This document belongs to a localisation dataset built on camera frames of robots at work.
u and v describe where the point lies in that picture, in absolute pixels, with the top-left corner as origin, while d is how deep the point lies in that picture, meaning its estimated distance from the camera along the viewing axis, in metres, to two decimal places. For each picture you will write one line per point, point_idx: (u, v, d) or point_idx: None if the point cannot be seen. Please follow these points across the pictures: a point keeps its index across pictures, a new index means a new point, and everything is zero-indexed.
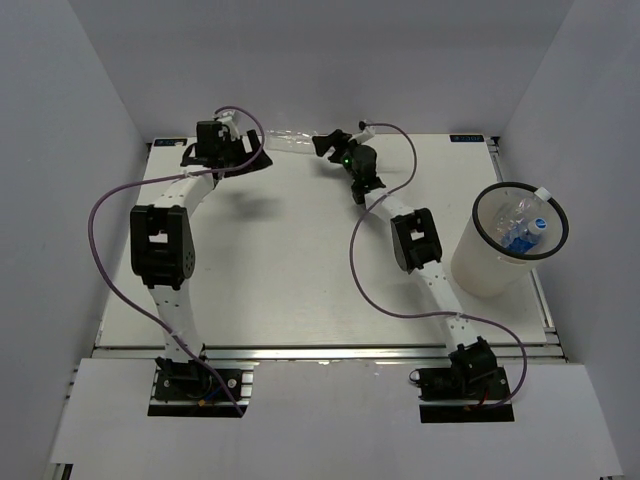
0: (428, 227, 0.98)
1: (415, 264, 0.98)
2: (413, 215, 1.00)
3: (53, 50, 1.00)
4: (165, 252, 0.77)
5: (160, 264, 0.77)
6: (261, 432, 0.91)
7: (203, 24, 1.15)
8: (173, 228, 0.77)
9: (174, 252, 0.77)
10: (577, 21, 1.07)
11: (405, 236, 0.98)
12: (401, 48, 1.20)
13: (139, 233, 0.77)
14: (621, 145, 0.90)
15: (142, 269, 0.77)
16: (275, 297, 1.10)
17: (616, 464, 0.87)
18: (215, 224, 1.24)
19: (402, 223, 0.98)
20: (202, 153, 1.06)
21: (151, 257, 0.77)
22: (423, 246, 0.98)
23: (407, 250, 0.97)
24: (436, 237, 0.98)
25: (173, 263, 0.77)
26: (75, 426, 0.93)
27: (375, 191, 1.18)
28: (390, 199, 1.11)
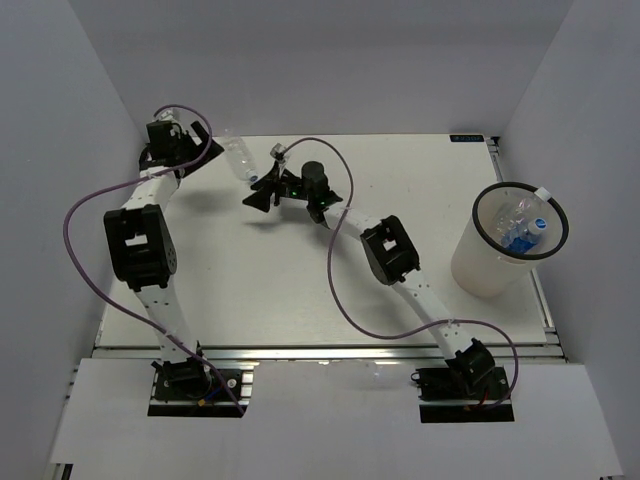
0: (399, 232, 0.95)
1: (396, 273, 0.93)
2: (382, 226, 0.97)
3: (53, 50, 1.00)
4: (147, 252, 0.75)
5: (143, 265, 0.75)
6: (261, 432, 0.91)
7: (203, 24, 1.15)
8: (150, 229, 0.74)
9: (157, 251, 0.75)
10: (577, 20, 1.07)
11: (377, 248, 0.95)
12: (401, 48, 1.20)
13: (117, 237, 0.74)
14: (620, 144, 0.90)
15: (126, 272, 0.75)
16: (246, 296, 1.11)
17: (616, 464, 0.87)
18: (202, 226, 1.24)
19: (373, 236, 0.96)
20: (159, 153, 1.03)
21: (132, 260, 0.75)
22: (401, 253, 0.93)
23: (385, 261, 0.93)
24: (409, 241, 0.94)
25: (157, 262, 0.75)
26: (75, 426, 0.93)
27: (334, 206, 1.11)
28: (355, 211, 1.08)
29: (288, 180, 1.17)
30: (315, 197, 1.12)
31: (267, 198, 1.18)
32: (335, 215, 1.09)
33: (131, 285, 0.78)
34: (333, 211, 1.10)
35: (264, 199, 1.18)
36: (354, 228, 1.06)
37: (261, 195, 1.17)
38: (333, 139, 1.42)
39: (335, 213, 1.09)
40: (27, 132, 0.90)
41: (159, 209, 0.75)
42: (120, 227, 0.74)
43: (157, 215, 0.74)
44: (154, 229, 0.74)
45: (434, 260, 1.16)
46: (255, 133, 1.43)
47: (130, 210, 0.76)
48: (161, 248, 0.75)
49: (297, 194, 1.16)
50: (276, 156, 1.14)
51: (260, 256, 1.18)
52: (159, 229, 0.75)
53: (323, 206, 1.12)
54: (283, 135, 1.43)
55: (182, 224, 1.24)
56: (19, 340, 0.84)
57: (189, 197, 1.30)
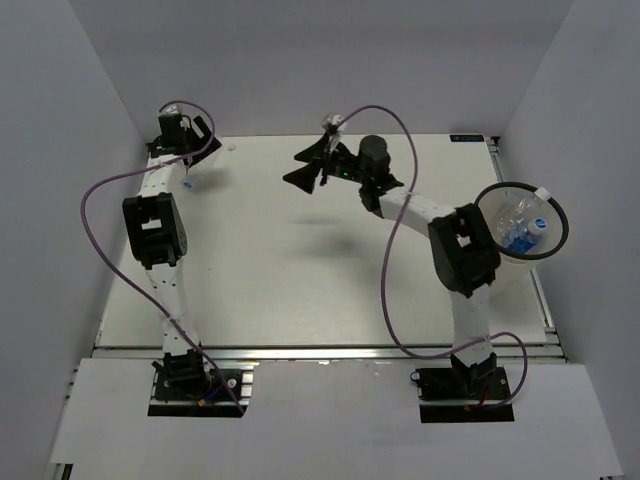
0: (479, 226, 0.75)
1: (470, 280, 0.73)
2: (454, 215, 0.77)
3: (53, 51, 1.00)
4: (161, 235, 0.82)
5: (158, 246, 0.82)
6: (260, 433, 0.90)
7: (203, 25, 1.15)
8: (164, 215, 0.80)
9: (170, 234, 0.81)
10: (576, 21, 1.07)
11: (453, 243, 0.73)
12: (401, 48, 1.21)
13: (133, 223, 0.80)
14: (620, 145, 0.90)
15: (141, 252, 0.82)
16: (243, 294, 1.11)
17: (617, 464, 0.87)
18: (205, 211, 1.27)
19: (448, 226, 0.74)
20: (168, 143, 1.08)
21: (148, 242, 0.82)
22: (482, 255, 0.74)
23: (460, 262, 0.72)
24: (491, 241, 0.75)
25: (169, 244, 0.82)
26: (75, 426, 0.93)
27: (394, 191, 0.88)
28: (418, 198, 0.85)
29: (341, 157, 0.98)
30: (370, 179, 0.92)
31: (313, 178, 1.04)
32: (395, 203, 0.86)
33: (144, 263, 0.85)
34: (393, 198, 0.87)
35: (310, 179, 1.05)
36: (420, 219, 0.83)
37: (306, 174, 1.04)
38: None
39: (394, 200, 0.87)
40: (28, 132, 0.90)
41: (172, 197, 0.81)
42: (137, 213, 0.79)
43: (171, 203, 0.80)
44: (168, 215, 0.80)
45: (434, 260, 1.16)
46: (255, 133, 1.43)
47: (147, 198, 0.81)
48: (174, 232, 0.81)
49: (349, 174, 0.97)
50: (328, 128, 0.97)
51: (257, 250, 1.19)
52: (172, 216, 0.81)
53: (379, 191, 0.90)
54: (283, 135, 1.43)
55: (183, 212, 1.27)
56: (19, 340, 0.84)
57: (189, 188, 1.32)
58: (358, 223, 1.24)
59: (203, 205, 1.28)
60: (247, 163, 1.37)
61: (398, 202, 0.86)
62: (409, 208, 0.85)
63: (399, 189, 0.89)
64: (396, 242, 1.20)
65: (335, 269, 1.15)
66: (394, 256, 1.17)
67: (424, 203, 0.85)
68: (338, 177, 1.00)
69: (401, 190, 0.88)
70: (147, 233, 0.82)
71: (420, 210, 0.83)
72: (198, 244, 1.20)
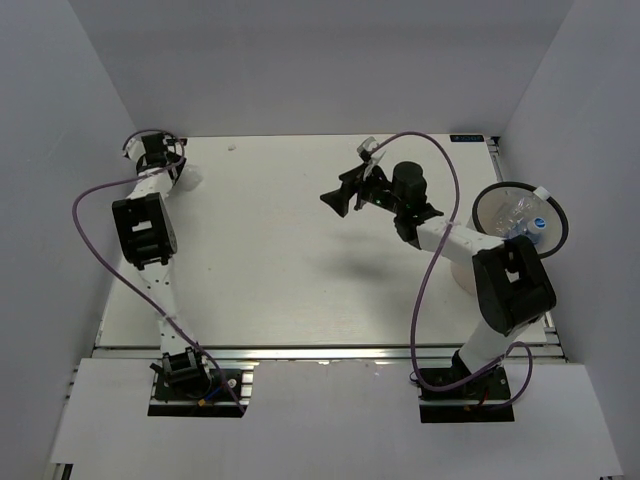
0: (529, 260, 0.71)
1: (518, 319, 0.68)
2: (503, 246, 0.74)
3: (52, 50, 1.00)
4: (151, 234, 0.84)
5: (148, 246, 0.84)
6: (260, 432, 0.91)
7: (202, 24, 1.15)
8: (154, 216, 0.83)
9: (160, 234, 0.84)
10: (576, 21, 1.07)
11: (501, 277, 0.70)
12: (400, 49, 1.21)
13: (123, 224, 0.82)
14: (621, 145, 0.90)
15: (133, 253, 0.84)
16: (240, 296, 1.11)
17: (617, 465, 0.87)
18: (206, 205, 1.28)
19: (496, 259, 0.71)
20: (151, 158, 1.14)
21: (138, 241, 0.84)
22: (530, 294, 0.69)
23: (509, 298, 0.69)
24: (543, 278, 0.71)
25: (160, 243, 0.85)
26: (75, 426, 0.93)
27: (432, 221, 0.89)
28: (461, 229, 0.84)
29: (374, 185, 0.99)
30: (406, 207, 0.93)
31: (345, 202, 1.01)
32: (434, 231, 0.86)
33: (135, 264, 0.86)
34: (437, 230, 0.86)
35: (342, 202, 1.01)
36: (462, 250, 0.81)
37: (338, 196, 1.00)
38: (333, 140, 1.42)
39: (432, 229, 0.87)
40: (27, 133, 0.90)
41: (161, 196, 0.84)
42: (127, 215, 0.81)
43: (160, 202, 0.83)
44: (158, 216, 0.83)
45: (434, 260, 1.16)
46: (255, 133, 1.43)
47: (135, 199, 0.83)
48: (164, 231, 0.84)
49: (382, 203, 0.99)
50: (362, 156, 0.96)
51: (254, 252, 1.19)
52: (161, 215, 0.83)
53: (416, 220, 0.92)
54: (284, 135, 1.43)
55: (180, 208, 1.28)
56: (19, 340, 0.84)
57: (186, 187, 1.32)
58: (358, 224, 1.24)
59: (200, 204, 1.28)
60: (247, 163, 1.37)
61: (439, 230, 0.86)
62: (449, 237, 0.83)
63: (436, 217, 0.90)
64: (396, 243, 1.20)
65: (335, 269, 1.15)
66: (395, 256, 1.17)
67: (467, 233, 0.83)
68: (370, 202, 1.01)
69: (438, 221, 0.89)
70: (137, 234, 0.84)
71: (461, 241, 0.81)
72: (196, 244, 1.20)
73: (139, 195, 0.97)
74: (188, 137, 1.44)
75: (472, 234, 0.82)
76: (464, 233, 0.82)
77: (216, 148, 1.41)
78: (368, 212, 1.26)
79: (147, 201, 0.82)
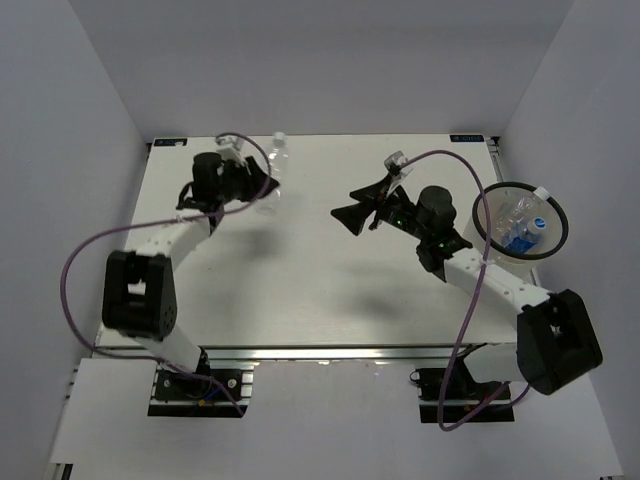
0: (578, 319, 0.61)
1: (564, 381, 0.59)
2: (547, 299, 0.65)
3: (52, 50, 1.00)
4: (143, 303, 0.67)
5: (134, 317, 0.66)
6: (260, 433, 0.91)
7: (203, 24, 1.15)
8: (151, 280, 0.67)
9: (152, 304, 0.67)
10: (576, 21, 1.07)
11: (548, 338, 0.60)
12: (400, 49, 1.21)
13: (115, 281, 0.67)
14: (621, 146, 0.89)
15: (115, 320, 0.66)
16: (238, 297, 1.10)
17: (617, 465, 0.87)
18: None
19: (540, 318, 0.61)
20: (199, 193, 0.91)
21: (124, 305, 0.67)
22: (572, 354, 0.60)
23: (549, 359, 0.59)
24: (591, 338, 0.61)
25: (150, 316, 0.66)
26: (75, 426, 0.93)
27: (462, 254, 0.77)
28: (498, 271, 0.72)
29: (398, 204, 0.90)
30: (430, 233, 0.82)
31: (361, 216, 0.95)
32: (466, 270, 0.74)
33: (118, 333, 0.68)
34: (471, 270, 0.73)
35: (358, 218, 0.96)
36: (499, 298, 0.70)
37: (356, 213, 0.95)
38: (333, 139, 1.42)
39: (463, 266, 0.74)
40: (27, 132, 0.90)
41: (166, 261, 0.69)
42: (124, 269, 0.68)
43: (163, 267, 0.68)
44: (157, 282, 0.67)
45: None
46: (256, 133, 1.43)
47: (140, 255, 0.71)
48: (157, 303, 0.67)
49: (404, 224, 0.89)
50: (390, 169, 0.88)
51: (253, 252, 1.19)
52: (160, 283, 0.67)
53: (442, 250, 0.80)
54: (284, 135, 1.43)
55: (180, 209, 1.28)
56: (20, 340, 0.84)
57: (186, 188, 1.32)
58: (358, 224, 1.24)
59: None
60: None
61: (475, 271, 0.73)
62: (484, 282, 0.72)
63: (467, 250, 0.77)
64: (396, 243, 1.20)
65: (335, 269, 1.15)
66: (395, 256, 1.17)
67: (506, 278, 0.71)
68: (390, 222, 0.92)
69: (471, 255, 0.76)
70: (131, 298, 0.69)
71: (501, 290, 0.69)
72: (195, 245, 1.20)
73: (154, 248, 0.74)
74: (188, 137, 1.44)
75: (517, 281, 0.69)
76: (506, 281, 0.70)
77: (216, 148, 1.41)
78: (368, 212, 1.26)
79: (153, 261, 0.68)
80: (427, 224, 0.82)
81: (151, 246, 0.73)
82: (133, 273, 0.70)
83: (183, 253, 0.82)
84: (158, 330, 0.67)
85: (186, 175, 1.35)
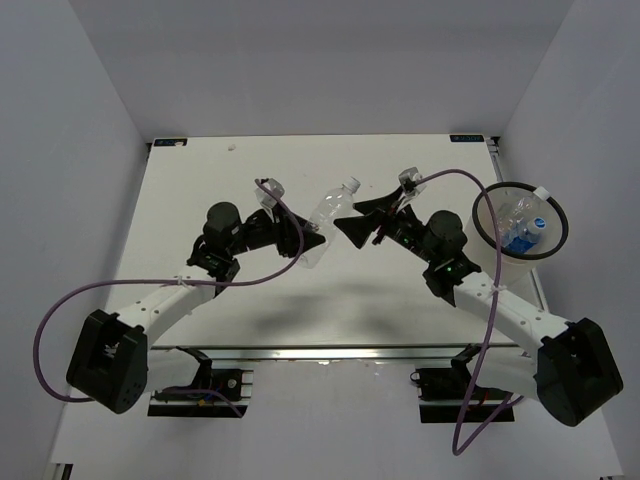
0: (598, 347, 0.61)
1: (588, 412, 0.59)
2: (564, 330, 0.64)
3: (52, 51, 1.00)
4: (105, 376, 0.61)
5: (94, 386, 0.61)
6: (260, 433, 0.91)
7: (202, 24, 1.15)
8: (119, 355, 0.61)
9: (114, 380, 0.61)
10: (576, 21, 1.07)
11: (572, 371, 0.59)
12: (400, 49, 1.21)
13: (86, 343, 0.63)
14: (621, 146, 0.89)
15: (77, 382, 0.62)
16: (236, 296, 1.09)
17: (617, 465, 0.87)
18: (205, 205, 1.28)
19: (560, 351, 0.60)
20: (211, 250, 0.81)
21: (88, 372, 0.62)
22: (592, 384, 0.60)
23: (572, 395, 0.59)
24: (612, 365, 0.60)
25: (110, 391, 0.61)
26: (75, 426, 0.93)
27: (472, 281, 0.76)
28: (512, 298, 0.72)
29: (407, 221, 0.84)
30: (441, 258, 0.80)
31: (368, 232, 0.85)
32: (478, 297, 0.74)
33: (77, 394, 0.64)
34: (483, 297, 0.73)
35: (363, 233, 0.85)
36: (515, 329, 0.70)
37: (364, 226, 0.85)
38: (332, 139, 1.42)
39: (474, 293, 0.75)
40: (27, 132, 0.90)
41: (141, 339, 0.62)
42: (98, 332, 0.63)
43: (135, 346, 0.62)
44: (123, 361, 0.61)
45: None
46: (255, 133, 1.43)
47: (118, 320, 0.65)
48: (118, 381, 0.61)
49: (410, 243, 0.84)
50: (404, 186, 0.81)
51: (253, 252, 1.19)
52: (126, 362, 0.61)
53: (450, 274, 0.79)
54: (284, 135, 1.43)
55: (179, 208, 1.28)
56: (21, 340, 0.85)
57: (186, 188, 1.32)
58: None
59: (200, 204, 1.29)
60: (247, 163, 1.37)
61: (488, 299, 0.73)
62: (498, 310, 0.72)
63: (476, 275, 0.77)
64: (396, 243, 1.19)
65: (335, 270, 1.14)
66: (394, 256, 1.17)
67: (521, 307, 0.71)
68: (395, 239, 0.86)
69: (480, 281, 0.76)
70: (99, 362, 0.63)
71: (517, 319, 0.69)
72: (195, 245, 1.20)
73: (139, 315, 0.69)
74: (188, 137, 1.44)
75: (533, 309, 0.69)
76: (522, 309, 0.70)
77: (216, 148, 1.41)
78: None
79: (127, 335, 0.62)
80: (435, 248, 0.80)
81: (133, 314, 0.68)
82: (107, 337, 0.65)
83: (175, 317, 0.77)
84: (115, 406, 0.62)
85: (186, 175, 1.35)
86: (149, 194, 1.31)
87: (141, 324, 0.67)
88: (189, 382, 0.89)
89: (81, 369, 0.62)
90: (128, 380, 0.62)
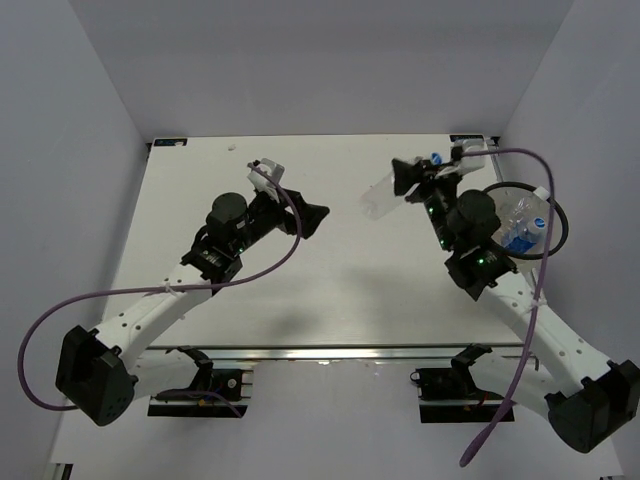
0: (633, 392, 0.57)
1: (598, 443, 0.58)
2: (605, 371, 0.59)
3: (52, 50, 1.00)
4: (86, 392, 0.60)
5: (77, 401, 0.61)
6: (261, 433, 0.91)
7: (202, 24, 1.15)
8: (97, 373, 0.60)
9: (96, 397, 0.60)
10: (577, 21, 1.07)
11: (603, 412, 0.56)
12: (400, 49, 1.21)
13: (65, 359, 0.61)
14: (622, 146, 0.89)
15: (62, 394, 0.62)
16: (236, 296, 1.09)
17: (617, 464, 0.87)
18: (205, 205, 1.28)
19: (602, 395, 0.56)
20: (212, 244, 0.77)
21: (72, 386, 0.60)
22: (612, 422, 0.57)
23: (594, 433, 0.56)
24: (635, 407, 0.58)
25: (94, 405, 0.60)
26: (76, 427, 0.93)
27: (507, 284, 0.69)
28: (552, 320, 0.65)
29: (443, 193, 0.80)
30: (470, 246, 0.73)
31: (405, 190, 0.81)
32: (513, 307, 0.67)
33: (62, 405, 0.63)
34: (519, 308, 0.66)
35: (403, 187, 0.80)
36: (549, 352, 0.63)
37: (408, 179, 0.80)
38: (332, 139, 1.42)
39: (508, 301, 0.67)
40: (26, 132, 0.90)
41: (117, 359, 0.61)
42: (78, 350, 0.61)
43: (112, 365, 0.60)
44: (102, 381, 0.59)
45: (433, 259, 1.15)
46: (255, 133, 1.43)
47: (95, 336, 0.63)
48: (100, 397, 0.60)
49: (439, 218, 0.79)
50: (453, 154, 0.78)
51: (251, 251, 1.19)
52: (107, 380, 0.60)
53: (479, 266, 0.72)
54: (284, 135, 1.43)
55: (179, 208, 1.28)
56: (21, 340, 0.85)
57: (186, 188, 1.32)
58: (358, 222, 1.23)
59: (200, 204, 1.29)
60: (247, 162, 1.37)
61: (526, 315, 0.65)
62: (535, 332, 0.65)
63: (511, 277, 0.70)
64: (397, 243, 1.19)
65: (335, 270, 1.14)
66: (394, 255, 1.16)
67: (561, 330, 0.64)
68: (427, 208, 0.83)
69: (517, 288, 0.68)
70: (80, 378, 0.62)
71: (555, 349, 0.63)
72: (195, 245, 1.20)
73: (119, 334, 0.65)
74: (188, 137, 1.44)
75: (574, 340, 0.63)
76: (562, 337, 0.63)
77: (216, 148, 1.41)
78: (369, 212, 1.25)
79: (105, 356, 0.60)
80: (465, 238, 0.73)
81: (113, 333, 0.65)
82: (91, 352, 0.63)
83: (167, 323, 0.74)
84: (99, 419, 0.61)
85: (186, 175, 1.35)
86: (149, 194, 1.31)
87: (119, 344, 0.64)
88: (186, 384, 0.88)
89: (64, 385, 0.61)
90: (108, 398, 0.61)
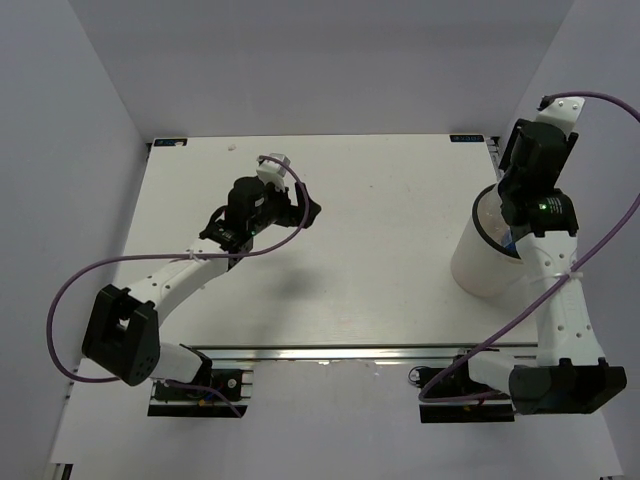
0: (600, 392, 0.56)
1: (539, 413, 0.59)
2: (592, 363, 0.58)
3: (53, 52, 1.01)
4: (119, 349, 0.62)
5: (109, 359, 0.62)
6: (261, 433, 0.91)
7: (203, 25, 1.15)
8: (129, 330, 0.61)
9: (128, 355, 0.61)
10: (577, 22, 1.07)
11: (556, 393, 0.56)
12: (400, 50, 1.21)
13: (98, 316, 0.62)
14: (622, 147, 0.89)
15: (93, 353, 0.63)
16: (236, 295, 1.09)
17: (617, 464, 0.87)
18: (205, 205, 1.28)
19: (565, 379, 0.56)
20: (229, 221, 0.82)
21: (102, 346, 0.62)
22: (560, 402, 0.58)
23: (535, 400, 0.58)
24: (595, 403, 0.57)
25: (125, 363, 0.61)
26: (75, 427, 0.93)
27: (554, 239, 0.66)
28: (571, 291, 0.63)
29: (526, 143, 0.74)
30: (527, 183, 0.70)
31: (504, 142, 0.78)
32: (546, 266, 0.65)
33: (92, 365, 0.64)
34: (549, 270, 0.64)
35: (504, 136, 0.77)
36: (549, 322, 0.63)
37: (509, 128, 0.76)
38: (332, 140, 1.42)
39: (542, 261, 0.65)
40: (28, 133, 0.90)
41: (151, 314, 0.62)
42: (111, 306, 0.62)
43: (146, 321, 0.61)
44: (134, 338, 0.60)
45: (433, 258, 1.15)
46: (256, 133, 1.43)
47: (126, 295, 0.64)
48: (131, 354, 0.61)
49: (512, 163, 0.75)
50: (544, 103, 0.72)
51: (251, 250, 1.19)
52: (138, 336, 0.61)
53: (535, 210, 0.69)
54: (284, 135, 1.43)
55: (180, 208, 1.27)
56: (22, 339, 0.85)
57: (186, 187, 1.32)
58: (358, 222, 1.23)
59: (200, 205, 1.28)
60: (247, 162, 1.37)
61: (550, 279, 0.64)
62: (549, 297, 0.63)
63: (563, 238, 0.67)
64: (397, 243, 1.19)
65: (335, 270, 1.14)
66: (395, 255, 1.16)
67: (574, 309, 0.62)
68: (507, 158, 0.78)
69: (559, 252, 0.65)
70: (111, 336, 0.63)
71: (556, 321, 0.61)
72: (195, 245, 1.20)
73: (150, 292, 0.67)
74: (188, 137, 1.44)
75: (582, 324, 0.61)
76: (571, 313, 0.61)
77: (216, 148, 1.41)
78: (370, 211, 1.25)
79: (140, 309, 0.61)
80: (531, 178, 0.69)
81: (145, 290, 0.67)
82: (121, 310, 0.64)
83: (189, 293, 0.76)
84: (129, 378, 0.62)
85: (186, 175, 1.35)
86: (149, 194, 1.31)
87: (152, 299, 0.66)
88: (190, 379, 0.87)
89: (96, 342, 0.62)
90: (140, 354, 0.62)
